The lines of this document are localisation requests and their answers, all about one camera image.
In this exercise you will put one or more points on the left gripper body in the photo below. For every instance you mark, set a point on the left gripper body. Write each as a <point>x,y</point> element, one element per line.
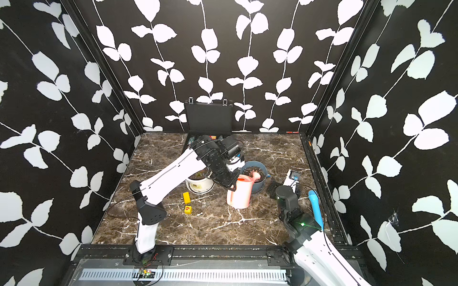
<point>225,177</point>

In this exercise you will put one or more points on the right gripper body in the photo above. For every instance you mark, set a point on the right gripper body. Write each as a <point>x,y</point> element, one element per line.
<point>272,186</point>

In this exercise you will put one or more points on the pink watering can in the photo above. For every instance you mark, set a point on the pink watering can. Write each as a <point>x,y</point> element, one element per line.
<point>240,199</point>

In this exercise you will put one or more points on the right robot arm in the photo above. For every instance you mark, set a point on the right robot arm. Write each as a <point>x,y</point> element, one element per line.
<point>311,258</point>

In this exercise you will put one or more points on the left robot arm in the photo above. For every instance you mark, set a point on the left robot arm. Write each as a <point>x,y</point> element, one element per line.
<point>215,155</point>

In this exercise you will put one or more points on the blue flower pot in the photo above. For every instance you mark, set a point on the blue flower pot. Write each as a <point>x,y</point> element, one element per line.
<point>258,171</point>

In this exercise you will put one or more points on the white flower pot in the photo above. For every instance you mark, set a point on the white flower pot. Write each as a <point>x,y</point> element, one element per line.
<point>200,183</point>

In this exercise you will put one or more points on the blue cylinder tool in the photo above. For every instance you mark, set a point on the blue cylinder tool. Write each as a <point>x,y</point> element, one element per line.
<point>315,203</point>

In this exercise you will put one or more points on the yellow rectangular block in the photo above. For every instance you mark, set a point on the yellow rectangular block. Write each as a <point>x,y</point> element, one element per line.
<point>186,197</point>

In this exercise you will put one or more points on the yellow number cube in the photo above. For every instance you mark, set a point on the yellow number cube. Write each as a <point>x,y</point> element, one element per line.
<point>188,210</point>

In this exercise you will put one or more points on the black poker chip case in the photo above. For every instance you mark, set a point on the black poker chip case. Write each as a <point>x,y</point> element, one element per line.
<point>214,119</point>

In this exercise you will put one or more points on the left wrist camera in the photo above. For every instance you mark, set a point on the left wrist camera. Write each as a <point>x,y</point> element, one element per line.
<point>232,149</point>

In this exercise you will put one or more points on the front metal rail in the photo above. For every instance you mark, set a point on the front metal rail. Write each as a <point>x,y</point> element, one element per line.
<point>186,265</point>

